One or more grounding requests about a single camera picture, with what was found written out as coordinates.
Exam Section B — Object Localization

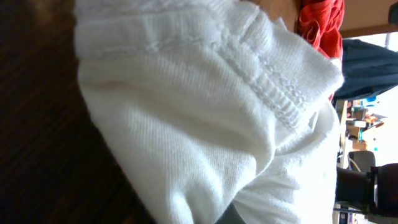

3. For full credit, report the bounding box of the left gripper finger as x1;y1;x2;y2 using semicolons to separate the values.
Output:
215;203;246;224

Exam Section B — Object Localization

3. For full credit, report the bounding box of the dark cloth over table edge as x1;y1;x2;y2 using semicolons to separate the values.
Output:
334;39;397;100

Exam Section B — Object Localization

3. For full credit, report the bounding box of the red mesh shirt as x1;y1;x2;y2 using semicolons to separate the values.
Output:
298;0;345;70

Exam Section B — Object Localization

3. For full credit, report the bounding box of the white printed t-shirt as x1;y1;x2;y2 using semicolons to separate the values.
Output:
75;0;343;223

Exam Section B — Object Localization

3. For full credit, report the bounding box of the cluttered background shelf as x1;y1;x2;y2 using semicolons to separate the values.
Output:
335;100;388;170

